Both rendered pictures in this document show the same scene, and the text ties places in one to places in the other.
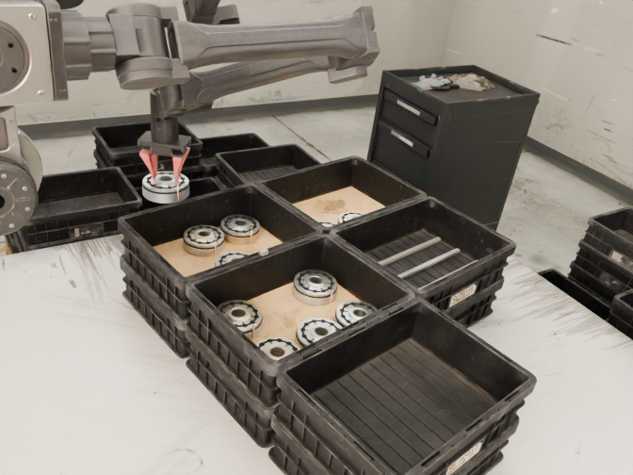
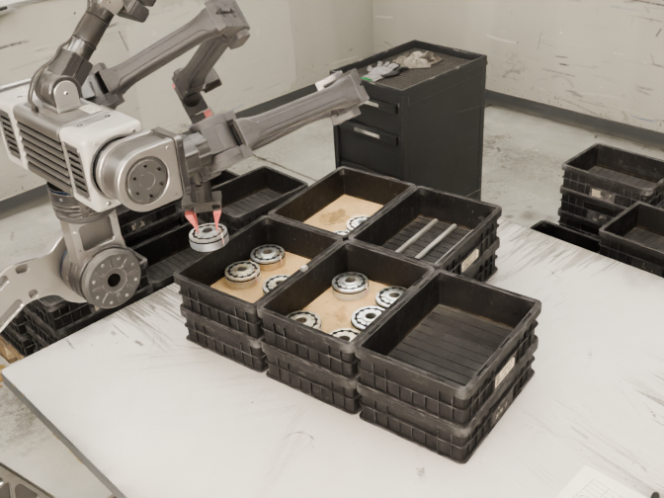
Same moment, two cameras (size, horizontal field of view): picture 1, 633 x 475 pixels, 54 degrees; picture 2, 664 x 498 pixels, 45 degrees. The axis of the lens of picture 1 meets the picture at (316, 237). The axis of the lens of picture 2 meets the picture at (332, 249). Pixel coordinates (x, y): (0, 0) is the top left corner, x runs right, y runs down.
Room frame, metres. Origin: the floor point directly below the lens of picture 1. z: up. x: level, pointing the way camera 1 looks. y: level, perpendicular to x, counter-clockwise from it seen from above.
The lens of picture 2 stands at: (-0.66, 0.22, 2.07)
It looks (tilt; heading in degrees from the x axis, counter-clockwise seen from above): 31 degrees down; 354
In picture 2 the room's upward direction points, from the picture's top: 4 degrees counter-clockwise
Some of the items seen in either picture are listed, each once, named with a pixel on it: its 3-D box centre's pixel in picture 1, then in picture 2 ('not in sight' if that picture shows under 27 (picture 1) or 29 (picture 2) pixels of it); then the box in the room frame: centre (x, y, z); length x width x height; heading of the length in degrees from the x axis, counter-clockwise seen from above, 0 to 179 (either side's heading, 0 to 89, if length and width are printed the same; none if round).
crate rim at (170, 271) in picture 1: (222, 229); (260, 260); (1.25, 0.23, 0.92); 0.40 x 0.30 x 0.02; 136
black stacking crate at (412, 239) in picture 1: (419, 258); (426, 240); (1.33, -0.27, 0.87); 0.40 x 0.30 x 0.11; 136
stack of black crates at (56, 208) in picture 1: (79, 243); (92, 318); (1.89, 0.87, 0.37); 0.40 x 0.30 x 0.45; 126
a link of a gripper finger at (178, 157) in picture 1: (170, 161); (208, 214); (1.23, 0.34, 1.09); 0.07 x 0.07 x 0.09; 89
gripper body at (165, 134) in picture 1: (164, 130); (200, 191); (1.23, 0.36, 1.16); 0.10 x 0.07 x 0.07; 89
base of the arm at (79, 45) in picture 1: (76, 45); (184, 155); (0.79, 0.35, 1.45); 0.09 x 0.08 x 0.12; 36
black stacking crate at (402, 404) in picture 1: (404, 399); (450, 344); (0.84, -0.20, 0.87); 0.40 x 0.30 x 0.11; 136
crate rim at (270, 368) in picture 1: (302, 294); (348, 290); (1.04, 0.01, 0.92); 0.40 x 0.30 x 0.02; 136
